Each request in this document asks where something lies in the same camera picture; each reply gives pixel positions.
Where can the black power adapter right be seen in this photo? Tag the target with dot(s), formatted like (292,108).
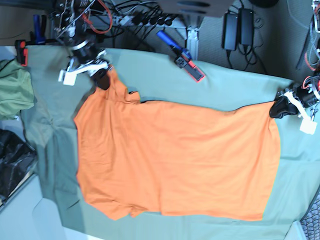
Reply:
(246,17)

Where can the black power adapter left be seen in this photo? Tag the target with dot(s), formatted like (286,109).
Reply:
(229,33)

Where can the white wrist camera far side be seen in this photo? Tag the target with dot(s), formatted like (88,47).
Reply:
(308,126)

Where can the robot arm near clamp corner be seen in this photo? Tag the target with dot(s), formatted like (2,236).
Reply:
(76,32)

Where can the blue clamp at table middle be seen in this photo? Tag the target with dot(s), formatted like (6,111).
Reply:
(183,58)

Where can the aluminium table leg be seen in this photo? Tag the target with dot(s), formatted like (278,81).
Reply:
(189,31)

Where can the orange T-shirt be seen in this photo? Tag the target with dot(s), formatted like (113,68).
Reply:
(173,158)

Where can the black plastic bag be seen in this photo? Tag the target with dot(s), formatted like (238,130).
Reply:
(16,160)

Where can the black power adapter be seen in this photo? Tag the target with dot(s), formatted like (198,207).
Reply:
(229,33)
(246,17)

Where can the green table cloth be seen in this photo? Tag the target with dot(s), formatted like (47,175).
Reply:
(49,128)

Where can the gripper near corner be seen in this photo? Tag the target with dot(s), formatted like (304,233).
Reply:
(93,68)

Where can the white wrist camera near corner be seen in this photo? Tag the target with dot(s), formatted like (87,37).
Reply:
(67,78)

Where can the black power strip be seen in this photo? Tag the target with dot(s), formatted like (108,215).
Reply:
(146,19)

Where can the olive green garment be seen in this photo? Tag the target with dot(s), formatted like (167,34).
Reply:
(16,90)

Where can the gripper far side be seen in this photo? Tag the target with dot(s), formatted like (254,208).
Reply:
(307,94)

